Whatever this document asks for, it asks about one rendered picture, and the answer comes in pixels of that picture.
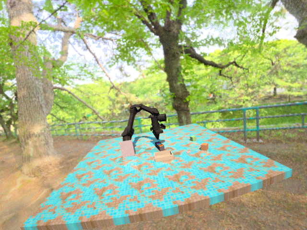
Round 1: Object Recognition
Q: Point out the small green cube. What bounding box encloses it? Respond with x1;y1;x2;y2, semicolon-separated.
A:
190;135;196;141

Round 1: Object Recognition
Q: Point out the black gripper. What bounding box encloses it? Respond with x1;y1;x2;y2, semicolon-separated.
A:
150;122;163;140

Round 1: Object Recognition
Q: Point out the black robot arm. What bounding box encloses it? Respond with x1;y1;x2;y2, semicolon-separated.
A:
121;104;167;141

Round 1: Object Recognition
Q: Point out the orange cube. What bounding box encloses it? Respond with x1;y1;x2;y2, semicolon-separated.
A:
201;143;209;151

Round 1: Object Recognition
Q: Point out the beige shallow tray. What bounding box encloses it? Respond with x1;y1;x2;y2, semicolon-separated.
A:
154;150;174;162

